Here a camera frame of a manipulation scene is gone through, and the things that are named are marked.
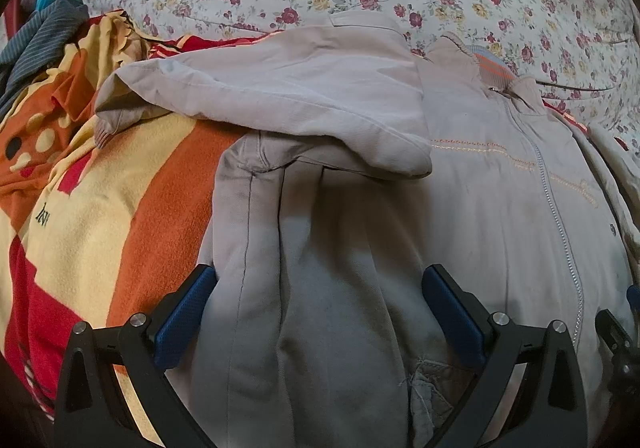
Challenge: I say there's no beige zip jacket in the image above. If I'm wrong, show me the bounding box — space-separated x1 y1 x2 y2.
94 10 640 448

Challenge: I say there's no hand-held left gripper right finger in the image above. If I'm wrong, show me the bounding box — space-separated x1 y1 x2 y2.
421 264 588 448

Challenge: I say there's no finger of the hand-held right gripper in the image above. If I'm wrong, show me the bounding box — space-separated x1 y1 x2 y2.
595 284 640 381

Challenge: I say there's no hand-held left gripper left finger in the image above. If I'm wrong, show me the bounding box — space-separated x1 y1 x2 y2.
52 264 218 448

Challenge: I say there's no grey striped cloth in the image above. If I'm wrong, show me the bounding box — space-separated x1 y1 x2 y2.
0 0 91 115

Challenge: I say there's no orange red yellow printed blanket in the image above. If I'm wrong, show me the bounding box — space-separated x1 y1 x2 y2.
0 12 632 448

